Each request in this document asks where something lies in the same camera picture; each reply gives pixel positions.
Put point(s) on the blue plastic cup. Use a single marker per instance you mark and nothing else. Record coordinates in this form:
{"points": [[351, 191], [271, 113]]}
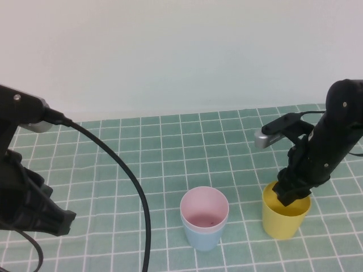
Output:
{"points": [[202, 241]]}

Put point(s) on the pink plastic cup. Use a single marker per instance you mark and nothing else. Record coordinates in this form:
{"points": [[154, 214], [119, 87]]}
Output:
{"points": [[204, 209]]}

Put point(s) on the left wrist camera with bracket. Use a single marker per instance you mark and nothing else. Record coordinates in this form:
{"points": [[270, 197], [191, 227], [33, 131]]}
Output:
{"points": [[25, 110]]}

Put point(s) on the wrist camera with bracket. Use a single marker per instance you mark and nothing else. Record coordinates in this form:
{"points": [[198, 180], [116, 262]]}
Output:
{"points": [[25, 110], [266, 140]]}

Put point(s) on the yellow plastic cup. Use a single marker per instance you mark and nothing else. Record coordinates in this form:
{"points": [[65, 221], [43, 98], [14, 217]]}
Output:
{"points": [[280, 226]]}

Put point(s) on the green checked tablecloth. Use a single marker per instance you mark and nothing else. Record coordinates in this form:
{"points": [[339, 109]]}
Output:
{"points": [[198, 153]]}

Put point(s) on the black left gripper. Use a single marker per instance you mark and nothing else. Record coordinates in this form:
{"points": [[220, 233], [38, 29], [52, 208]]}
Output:
{"points": [[14, 184]]}

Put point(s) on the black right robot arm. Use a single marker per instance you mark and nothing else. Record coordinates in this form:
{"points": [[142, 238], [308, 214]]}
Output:
{"points": [[343, 93]]}

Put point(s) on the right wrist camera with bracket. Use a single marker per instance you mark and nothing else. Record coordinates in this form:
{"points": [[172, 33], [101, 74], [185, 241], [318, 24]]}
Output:
{"points": [[266, 140]]}

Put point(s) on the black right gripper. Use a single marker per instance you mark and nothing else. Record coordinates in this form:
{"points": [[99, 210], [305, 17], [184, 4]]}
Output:
{"points": [[317, 158]]}

